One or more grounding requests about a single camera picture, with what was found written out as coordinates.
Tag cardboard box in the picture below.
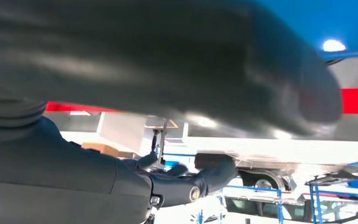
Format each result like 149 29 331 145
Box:
82 142 137 159

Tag blue background rack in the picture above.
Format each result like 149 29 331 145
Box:
309 182 358 217

